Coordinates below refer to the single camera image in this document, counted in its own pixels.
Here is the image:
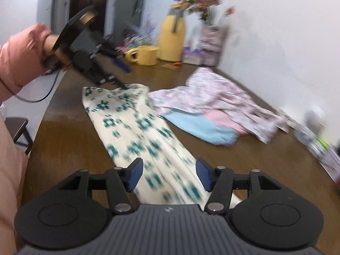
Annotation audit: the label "purple tissue box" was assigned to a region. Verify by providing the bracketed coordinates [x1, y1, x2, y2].
[182, 46, 204, 65]

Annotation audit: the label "yellow mug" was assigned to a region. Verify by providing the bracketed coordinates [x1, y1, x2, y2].
[125, 46, 159, 66]

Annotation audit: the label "person's left hand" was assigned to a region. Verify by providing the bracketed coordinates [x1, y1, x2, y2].
[40, 34, 73, 72]

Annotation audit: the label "cluster of small desk clutter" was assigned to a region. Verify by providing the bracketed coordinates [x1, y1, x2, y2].
[117, 32, 160, 51]

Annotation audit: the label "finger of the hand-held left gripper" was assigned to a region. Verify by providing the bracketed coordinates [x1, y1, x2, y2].
[99, 42, 133, 74]
[92, 68, 128, 90]

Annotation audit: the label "black cable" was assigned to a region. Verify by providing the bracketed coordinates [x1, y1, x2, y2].
[14, 69, 63, 103]

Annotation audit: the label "yellow thermos jug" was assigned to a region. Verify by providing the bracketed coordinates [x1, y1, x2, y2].
[157, 4, 188, 62]

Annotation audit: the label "purple feather decoration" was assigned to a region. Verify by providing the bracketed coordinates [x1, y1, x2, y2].
[138, 18, 160, 41]

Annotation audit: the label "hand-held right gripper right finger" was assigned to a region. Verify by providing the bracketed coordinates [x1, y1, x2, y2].
[196, 157, 282, 215]

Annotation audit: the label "plain pink cloth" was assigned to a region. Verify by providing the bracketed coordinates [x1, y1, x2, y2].
[204, 110, 249, 136]

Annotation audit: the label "light blue cloth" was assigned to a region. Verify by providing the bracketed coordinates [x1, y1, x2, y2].
[163, 112, 238, 146]

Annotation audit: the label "cream teal floral garment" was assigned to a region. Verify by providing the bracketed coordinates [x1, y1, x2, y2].
[82, 84, 242, 210]

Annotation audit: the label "pink knitted vase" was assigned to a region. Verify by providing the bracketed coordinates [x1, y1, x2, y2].
[199, 24, 229, 67]

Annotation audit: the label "person's pink clothing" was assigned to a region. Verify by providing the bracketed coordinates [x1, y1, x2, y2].
[0, 103, 30, 255]

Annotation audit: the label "dark wooden stool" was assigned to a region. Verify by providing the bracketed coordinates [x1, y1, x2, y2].
[5, 117, 34, 156]

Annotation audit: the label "dark brown door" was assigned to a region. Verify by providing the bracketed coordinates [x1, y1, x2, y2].
[68, 0, 111, 34]

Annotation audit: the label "grey cabinet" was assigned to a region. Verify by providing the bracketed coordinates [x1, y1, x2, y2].
[113, 0, 148, 40]

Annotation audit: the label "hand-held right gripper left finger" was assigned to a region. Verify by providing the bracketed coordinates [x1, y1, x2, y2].
[57, 158, 144, 215]

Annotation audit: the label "green and white boxes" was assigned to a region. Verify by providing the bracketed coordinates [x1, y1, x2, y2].
[305, 134, 331, 156]

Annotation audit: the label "pink floral garment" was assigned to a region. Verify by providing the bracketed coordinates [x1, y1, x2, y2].
[149, 67, 289, 144]

